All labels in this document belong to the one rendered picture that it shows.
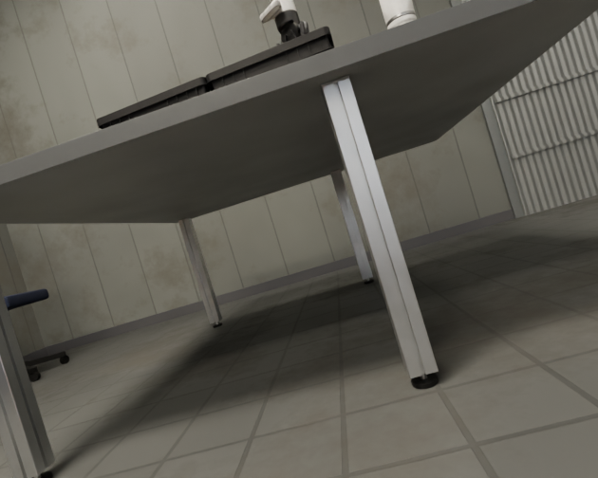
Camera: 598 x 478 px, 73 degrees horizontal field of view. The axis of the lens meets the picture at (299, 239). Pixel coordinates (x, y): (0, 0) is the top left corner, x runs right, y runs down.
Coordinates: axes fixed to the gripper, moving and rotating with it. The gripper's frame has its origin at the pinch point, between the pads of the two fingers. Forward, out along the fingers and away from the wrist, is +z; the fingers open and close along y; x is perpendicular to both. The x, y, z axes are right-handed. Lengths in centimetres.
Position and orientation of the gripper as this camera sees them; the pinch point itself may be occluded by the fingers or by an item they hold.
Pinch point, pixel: (299, 60)
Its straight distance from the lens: 139.0
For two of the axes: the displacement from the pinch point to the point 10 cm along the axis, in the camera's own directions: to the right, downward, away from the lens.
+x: -7.4, 2.3, -6.4
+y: -6.1, 1.7, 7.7
